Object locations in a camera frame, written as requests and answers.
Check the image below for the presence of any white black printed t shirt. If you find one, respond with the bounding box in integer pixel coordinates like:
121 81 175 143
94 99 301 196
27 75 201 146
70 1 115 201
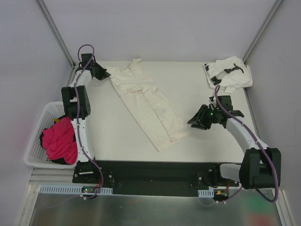
203 56 253 94

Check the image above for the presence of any right aluminium frame post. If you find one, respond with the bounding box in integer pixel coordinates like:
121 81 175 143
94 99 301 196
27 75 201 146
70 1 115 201
243 0 285 64

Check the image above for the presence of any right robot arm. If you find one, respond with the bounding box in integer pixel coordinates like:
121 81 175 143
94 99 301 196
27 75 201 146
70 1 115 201
187 96 281 189

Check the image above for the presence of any cream white t shirt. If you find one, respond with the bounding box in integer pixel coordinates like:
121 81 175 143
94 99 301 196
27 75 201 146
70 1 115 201
107 59 189 152

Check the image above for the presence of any aluminium frame post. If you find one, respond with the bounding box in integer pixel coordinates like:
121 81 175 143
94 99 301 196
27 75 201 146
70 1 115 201
243 0 285 64
35 0 76 69

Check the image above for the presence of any left aluminium frame post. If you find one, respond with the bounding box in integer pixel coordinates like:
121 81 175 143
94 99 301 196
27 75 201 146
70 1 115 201
35 0 76 69

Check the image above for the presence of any pink red t shirt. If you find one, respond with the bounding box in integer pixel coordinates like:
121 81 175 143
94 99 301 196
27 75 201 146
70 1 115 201
41 117 78 166

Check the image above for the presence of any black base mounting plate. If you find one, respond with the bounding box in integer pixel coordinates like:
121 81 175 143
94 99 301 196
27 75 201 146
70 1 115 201
72 160 238 197

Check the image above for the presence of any white cable duct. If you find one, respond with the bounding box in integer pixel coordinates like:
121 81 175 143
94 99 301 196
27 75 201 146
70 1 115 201
198 189 214 198
40 185 114 195

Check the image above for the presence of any left white cable duct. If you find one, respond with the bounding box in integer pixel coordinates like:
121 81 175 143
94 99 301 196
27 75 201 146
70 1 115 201
40 185 114 195

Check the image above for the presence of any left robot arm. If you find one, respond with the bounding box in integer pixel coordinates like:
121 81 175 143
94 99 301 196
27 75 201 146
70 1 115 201
61 53 110 183

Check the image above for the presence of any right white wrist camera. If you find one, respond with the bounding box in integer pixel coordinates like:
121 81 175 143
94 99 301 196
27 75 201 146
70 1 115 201
209 96 216 103

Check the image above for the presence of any right white cable duct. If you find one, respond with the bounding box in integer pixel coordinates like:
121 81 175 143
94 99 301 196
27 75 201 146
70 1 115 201
198 189 214 198

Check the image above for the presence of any white plastic laundry basket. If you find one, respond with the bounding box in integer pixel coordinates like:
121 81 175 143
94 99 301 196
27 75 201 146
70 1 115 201
24 101 79 169

